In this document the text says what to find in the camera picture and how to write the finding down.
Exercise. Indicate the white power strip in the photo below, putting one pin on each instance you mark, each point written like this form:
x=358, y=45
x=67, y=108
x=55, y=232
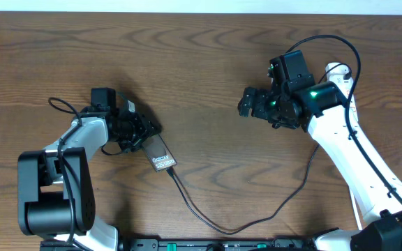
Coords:
x=340, y=74

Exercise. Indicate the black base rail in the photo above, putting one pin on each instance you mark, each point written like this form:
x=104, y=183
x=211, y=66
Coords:
x=216, y=245

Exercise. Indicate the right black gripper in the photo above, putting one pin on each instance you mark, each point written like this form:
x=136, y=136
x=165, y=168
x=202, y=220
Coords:
x=261, y=95

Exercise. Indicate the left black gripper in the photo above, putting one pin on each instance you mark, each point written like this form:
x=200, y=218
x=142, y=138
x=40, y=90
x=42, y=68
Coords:
x=144, y=132

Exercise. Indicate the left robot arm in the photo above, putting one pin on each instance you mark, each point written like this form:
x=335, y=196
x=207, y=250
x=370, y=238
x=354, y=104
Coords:
x=55, y=195

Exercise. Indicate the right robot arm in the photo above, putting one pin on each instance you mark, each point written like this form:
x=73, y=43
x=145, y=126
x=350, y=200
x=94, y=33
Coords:
x=296, y=101

